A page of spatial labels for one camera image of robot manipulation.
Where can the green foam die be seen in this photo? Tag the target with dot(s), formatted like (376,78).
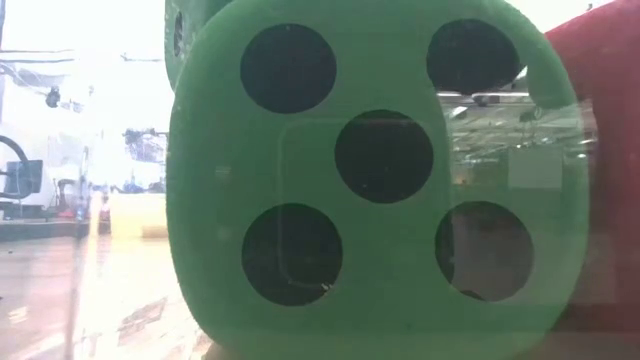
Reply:
(390,320)
(192,30)

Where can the red foam die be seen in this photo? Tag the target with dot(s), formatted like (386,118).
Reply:
(610,150)

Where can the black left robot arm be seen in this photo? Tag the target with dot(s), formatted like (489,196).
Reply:
(22,177)

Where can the clear plastic bin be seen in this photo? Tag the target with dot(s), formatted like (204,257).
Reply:
(100,300)

